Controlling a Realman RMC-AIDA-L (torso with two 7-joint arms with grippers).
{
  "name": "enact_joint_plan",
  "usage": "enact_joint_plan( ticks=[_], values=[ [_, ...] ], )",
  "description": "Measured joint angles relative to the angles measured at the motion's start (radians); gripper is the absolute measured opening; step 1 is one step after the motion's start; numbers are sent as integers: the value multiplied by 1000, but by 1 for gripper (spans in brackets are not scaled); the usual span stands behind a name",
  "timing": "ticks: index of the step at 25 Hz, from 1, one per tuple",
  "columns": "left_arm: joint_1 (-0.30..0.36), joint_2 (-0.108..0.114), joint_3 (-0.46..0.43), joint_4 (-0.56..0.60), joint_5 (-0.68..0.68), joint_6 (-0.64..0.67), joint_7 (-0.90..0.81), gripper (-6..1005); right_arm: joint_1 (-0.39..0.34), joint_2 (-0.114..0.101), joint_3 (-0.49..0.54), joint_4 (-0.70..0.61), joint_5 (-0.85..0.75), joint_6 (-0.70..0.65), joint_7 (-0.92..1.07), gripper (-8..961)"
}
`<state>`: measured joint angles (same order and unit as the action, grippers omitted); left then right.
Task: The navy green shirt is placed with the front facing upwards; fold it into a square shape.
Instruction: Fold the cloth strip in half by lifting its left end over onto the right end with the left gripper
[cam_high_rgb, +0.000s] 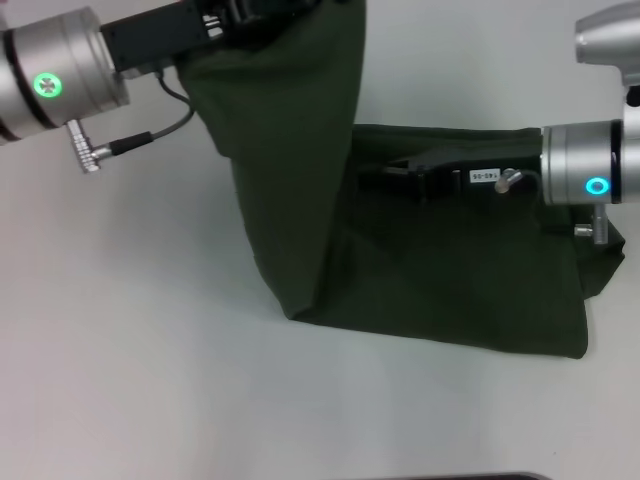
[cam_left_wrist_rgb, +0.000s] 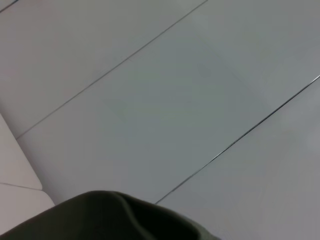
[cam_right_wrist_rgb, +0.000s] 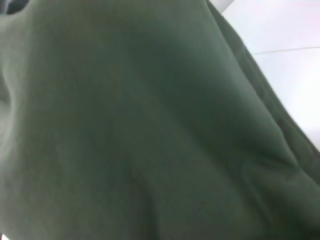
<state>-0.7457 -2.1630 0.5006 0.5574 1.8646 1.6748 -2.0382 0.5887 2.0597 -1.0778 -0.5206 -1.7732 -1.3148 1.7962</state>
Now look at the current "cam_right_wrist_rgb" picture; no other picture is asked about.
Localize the dark green FREE t-shirt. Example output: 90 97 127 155
0 0 320 240

